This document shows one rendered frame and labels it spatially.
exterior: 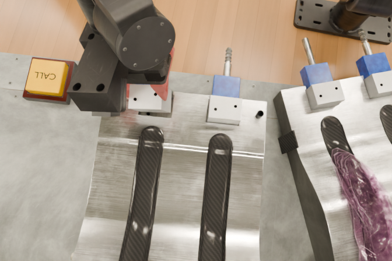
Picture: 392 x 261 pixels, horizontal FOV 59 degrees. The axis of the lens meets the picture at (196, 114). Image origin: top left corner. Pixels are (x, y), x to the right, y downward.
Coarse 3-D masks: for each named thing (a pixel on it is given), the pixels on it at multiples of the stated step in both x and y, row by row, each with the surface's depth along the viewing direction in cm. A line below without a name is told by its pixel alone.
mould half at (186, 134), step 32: (192, 96) 56; (128, 128) 54; (160, 128) 54; (192, 128) 54; (224, 128) 55; (256, 128) 55; (96, 160) 53; (128, 160) 53; (192, 160) 53; (256, 160) 54; (96, 192) 52; (128, 192) 52; (160, 192) 52; (192, 192) 52; (256, 192) 53; (96, 224) 50; (160, 224) 51; (192, 224) 51; (256, 224) 52; (96, 256) 48; (160, 256) 48; (192, 256) 49; (256, 256) 49
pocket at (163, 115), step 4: (172, 96) 57; (172, 100) 58; (172, 104) 58; (172, 108) 58; (140, 112) 57; (144, 112) 57; (148, 112) 58; (152, 112) 58; (156, 112) 58; (160, 112) 58; (164, 112) 58; (152, 116) 57; (156, 116) 57; (160, 116) 57; (164, 116) 57; (168, 116) 58
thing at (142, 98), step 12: (132, 84) 50; (144, 84) 50; (132, 96) 50; (144, 96) 50; (156, 96) 49; (168, 96) 52; (132, 108) 50; (144, 108) 49; (156, 108) 49; (168, 108) 53
